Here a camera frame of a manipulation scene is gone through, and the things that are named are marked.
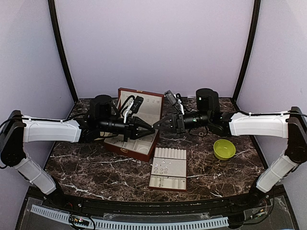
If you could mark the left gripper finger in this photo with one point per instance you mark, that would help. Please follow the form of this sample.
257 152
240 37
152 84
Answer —
138 122
145 134

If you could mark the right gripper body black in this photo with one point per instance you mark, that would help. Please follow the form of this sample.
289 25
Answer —
180 121

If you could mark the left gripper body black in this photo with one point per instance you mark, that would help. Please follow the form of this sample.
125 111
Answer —
129 130

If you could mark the brown leather jewelry box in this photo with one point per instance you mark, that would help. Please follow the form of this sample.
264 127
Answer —
150 112

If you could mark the beige jewelry tray insert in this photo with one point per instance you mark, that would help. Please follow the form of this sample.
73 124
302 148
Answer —
169 169

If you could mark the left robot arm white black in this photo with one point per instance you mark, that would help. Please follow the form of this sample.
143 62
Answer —
101 118

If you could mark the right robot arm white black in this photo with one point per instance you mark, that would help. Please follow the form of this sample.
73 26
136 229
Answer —
289 124

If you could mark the green plastic bowl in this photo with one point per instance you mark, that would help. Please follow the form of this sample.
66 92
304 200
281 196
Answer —
224 149

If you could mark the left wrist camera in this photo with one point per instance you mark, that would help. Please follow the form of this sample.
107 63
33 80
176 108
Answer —
136 104

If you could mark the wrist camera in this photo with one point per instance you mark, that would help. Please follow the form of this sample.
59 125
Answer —
136 104
172 99

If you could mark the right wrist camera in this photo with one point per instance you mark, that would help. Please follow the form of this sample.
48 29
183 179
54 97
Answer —
172 99

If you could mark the black front rail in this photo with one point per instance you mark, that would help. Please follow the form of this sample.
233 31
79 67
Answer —
229 205

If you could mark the grey cable duct strip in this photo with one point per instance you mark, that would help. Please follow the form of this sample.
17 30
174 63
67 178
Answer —
92 223

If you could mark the left black frame post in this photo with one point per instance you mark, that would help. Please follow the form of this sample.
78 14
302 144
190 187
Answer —
60 48

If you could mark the black frame post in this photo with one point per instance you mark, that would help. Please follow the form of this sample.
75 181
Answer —
60 48
248 50

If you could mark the right black frame post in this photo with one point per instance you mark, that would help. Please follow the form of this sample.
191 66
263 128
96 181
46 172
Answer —
248 50

